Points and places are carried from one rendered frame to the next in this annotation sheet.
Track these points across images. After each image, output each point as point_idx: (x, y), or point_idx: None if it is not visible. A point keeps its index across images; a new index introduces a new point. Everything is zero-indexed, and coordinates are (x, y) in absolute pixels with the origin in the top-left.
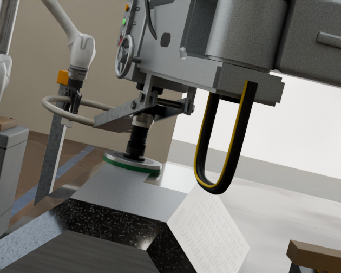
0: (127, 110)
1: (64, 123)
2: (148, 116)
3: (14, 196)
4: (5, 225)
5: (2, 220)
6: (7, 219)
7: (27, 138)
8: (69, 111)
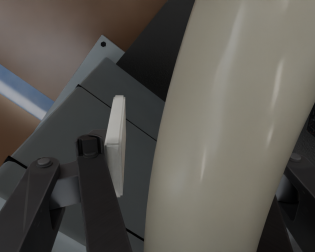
0: None
1: (125, 119)
2: None
3: (80, 96)
4: (112, 95)
5: (141, 123)
6: (107, 95)
7: (15, 164)
8: (120, 143)
